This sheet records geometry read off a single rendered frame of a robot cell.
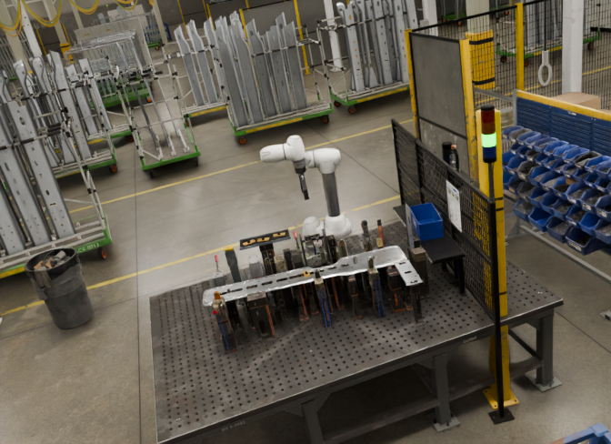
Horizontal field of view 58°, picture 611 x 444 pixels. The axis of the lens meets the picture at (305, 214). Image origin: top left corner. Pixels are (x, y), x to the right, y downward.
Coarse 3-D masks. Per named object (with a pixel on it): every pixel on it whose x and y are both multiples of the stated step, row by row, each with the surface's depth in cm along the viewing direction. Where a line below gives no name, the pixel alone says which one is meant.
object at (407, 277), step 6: (396, 264) 362; (402, 264) 361; (408, 264) 359; (402, 270) 354; (408, 270) 353; (414, 270) 351; (402, 276) 348; (408, 276) 347; (414, 276) 346; (408, 282) 340; (420, 282) 338
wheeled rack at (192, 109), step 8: (208, 48) 1231; (168, 56) 1216; (176, 56) 1198; (200, 72) 1282; (184, 96) 1290; (208, 104) 1275; (216, 104) 1258; (224, 104) 1239; (184, 112) 1243; (192, 112) 1226; (200, 112) 1222; (208, 112) 1227
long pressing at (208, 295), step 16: (352, 256) 382; (368, 256) 378; (384, 256) 374; (400, 256) 370; (288, 272) 378; (320, 272) 370; (336, 272) 366; (352, 272) 363; (224, 288) 374; (256, 288) 366; (272, 288) 363; (208, 304) 360
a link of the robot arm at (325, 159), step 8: (320, 152) 411; (328, 152) 411; (336, 152) 412; (320, 160) 411; (328, 160) 411; (336, 160) 412; (320, 168) 415; (328, 168) 414; (328, 176) 418; (328, 184) 422; (328, 192) 425; (336, 192) 428; (328, 200) 429; (336, 200) 430; (328, 208) 433; (336, 208) 432; (328, 216) 437; (336, 216) 434; (344, 216) 438; (328, 224) 436; (336, 224) 434; (344, 224) 436; (328, 232) 438; (336, 232) 437; (344, 232) 437
